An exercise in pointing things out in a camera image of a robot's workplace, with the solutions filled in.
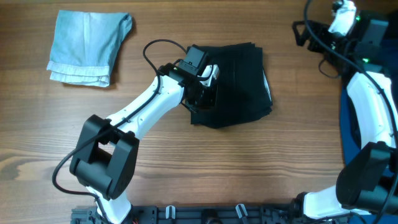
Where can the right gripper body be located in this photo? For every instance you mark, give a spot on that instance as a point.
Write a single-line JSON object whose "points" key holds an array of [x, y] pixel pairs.
{"points": [[334, 38]]}

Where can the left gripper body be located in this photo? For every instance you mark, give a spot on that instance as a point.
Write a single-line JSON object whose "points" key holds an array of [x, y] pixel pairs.
{"points": [[202, 98]]}

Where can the black shorts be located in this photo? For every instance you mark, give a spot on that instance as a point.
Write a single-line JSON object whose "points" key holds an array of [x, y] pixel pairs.
{"points": [[242, 95]]}

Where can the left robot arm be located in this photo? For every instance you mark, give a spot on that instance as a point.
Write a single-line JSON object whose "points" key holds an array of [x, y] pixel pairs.
{"points": [[106, 151]]}

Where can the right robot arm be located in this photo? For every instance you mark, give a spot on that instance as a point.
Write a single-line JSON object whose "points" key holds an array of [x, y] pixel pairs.
{"points": [[367, 185]]}

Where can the blue garment pile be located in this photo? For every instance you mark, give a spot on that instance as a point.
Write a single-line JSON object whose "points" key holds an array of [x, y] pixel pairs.
{"points": [[364, 114]]}

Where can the folded light blue garment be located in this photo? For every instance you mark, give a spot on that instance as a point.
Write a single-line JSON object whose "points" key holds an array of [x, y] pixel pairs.
{"points": [[85, 46]]}

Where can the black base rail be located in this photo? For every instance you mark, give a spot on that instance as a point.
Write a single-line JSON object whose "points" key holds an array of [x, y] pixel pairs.
{"points": [[264, 214]]}

